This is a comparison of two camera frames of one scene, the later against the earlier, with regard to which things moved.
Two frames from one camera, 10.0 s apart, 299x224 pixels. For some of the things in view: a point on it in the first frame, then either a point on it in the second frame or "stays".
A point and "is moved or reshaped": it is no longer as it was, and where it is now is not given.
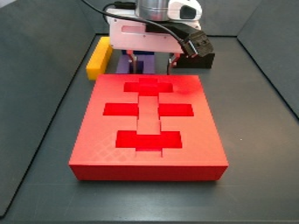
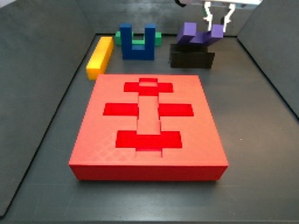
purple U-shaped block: x=146 y=59 is moved or reshaped
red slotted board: x=148 y=129 stays
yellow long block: x=100 y=59 stays
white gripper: x=128 y=35 to x=231 y=3
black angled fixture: x=195 y=62 stays
